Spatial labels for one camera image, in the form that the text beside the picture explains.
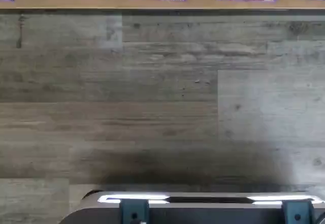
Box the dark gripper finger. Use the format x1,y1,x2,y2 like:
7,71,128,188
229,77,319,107
281,200,317,224
119,199,150,224

